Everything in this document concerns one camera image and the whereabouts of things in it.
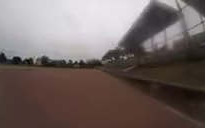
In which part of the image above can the row of trees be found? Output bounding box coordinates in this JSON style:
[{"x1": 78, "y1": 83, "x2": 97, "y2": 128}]
[{"x1": 0, "y1": 49, "x2": 103, "y2": 69}]

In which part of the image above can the red-brown running track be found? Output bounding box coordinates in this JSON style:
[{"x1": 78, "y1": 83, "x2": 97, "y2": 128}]
[{"x1": 0, "y1": 68, "x2": 205, "y2": 128}]

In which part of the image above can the grandstand with roof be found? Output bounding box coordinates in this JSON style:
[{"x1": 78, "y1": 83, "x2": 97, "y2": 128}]
[{"x1": 101, "y1": 0, "x2": 205, "y2": 88}]

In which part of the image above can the pale sandy field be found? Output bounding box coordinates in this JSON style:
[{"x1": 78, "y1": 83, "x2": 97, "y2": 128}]
[{"x1": 0, "y1": 63, "x2": 74, "y2": 71}]

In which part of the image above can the low grey wall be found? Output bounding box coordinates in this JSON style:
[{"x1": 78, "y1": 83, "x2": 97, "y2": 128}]
[{"x1": 99, "y1": 68, "x2": 205, "y2": 128}]

